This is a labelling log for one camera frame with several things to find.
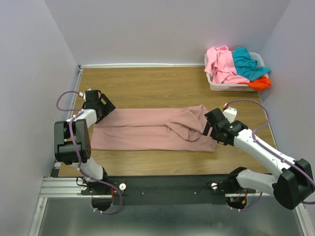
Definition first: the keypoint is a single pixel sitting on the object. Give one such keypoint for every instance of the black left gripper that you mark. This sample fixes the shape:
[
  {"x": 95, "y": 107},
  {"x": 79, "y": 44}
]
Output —
[{"x": 108, "y": 106}]

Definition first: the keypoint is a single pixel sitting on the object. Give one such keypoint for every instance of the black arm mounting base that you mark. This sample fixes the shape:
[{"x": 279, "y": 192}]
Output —
[{"x": 163, "y": 190}]

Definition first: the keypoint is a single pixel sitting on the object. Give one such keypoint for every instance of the bright pink shirt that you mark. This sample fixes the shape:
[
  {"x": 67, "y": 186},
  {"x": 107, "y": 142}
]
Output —
[{"x": 220, "y": 66}]

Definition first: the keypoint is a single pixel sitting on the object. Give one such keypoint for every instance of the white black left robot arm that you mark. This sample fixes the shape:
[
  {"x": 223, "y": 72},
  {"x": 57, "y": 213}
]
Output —
[{"x": 72, "y": 144}]

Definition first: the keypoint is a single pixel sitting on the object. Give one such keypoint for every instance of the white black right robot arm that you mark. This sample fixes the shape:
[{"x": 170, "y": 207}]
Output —
[{"x": 290, "y": 181}]

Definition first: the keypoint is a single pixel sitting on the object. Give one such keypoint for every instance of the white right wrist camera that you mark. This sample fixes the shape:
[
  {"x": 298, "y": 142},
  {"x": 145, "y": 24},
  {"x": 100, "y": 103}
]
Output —
[{"x": 229, "y": 112}]

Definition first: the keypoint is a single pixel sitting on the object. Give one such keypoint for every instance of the dusty pink graphic t-shirt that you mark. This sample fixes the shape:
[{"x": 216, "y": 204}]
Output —
[{"x": 175, "y": 129}]

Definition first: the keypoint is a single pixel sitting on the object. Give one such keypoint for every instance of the teal shirt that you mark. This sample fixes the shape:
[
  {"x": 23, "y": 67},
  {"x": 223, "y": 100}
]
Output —
[{"x": 246, "y": 66}]

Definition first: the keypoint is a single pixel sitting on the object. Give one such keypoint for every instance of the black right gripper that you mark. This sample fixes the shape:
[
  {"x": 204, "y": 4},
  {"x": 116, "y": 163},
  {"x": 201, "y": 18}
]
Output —
[{"x": 206, "y": 129}]

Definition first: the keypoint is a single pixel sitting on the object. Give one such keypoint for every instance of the orange shirt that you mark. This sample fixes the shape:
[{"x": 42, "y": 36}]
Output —
[{"x": 260, "y": 84}]

